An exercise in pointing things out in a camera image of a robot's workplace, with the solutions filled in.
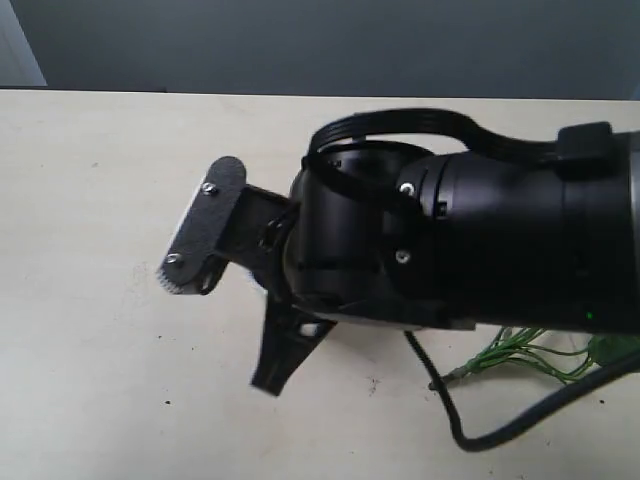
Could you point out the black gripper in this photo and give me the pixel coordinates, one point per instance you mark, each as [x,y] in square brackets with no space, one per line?
[366,253]

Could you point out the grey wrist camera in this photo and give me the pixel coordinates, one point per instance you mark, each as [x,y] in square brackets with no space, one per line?
[192,264]

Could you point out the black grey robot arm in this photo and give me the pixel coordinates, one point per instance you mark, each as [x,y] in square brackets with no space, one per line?
[551,244]

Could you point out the artificial red anthurium plant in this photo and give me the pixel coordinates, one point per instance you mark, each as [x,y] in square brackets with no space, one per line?
[524,348]

